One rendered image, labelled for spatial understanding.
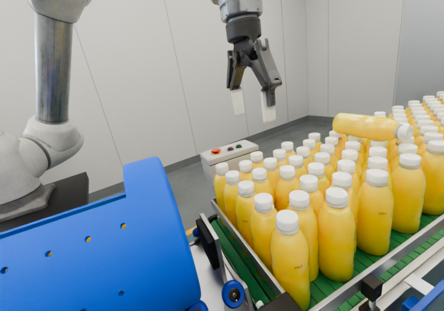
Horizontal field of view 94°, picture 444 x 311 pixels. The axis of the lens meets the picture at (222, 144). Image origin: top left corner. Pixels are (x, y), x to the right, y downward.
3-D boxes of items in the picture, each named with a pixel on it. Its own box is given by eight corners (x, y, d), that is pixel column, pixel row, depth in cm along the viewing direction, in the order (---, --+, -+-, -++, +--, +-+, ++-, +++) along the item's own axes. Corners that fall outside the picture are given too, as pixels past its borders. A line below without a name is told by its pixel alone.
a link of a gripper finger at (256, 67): (254, 51, 47) (256, 46, 45) (277, 89, 43) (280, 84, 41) (238, 53, 45) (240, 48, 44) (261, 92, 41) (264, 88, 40)
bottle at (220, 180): (244, 222, 67) (237, 171, 61) (224, 230, 65) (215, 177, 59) (236, 210, 73) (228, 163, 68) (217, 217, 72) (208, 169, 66)
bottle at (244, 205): (246, 237, 61) (238, 181, 55) (270, 241, 58) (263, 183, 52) (238, 257, 55) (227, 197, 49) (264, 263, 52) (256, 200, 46)
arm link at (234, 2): (228, -23, 37) (233, 16, 39) (270, -21, 40) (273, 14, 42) (210, -2, 45) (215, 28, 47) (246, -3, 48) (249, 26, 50)
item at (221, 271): (203, 255, 54) (193, 216, 50) (211, 251, 55) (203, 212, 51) (218, 288, 45) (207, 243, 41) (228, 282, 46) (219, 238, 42)
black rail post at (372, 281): (357, 310, 39) (360, 279, 37) (368, 302, 40) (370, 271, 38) (370, 321, 37) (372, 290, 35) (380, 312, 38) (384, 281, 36)
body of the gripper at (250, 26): (218, 26, 47) (224, 70, 49) (236, 14, 39) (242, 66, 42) (247, 24, 49) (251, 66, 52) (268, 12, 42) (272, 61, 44)
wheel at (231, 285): (217, 286, 40) (219, 288, 39) (237, 275, 42) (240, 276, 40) (226, 311, 39) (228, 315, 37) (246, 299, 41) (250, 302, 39)
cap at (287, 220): (273, 220, 39) (272, 212, 39) (292, 216, 40) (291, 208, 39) (281, 235, 36) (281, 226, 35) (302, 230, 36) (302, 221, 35)
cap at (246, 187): (241, 186, 53) (240, 179, 52) (256, 187, 51) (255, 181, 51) (236, 194, 50) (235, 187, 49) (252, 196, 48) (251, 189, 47)
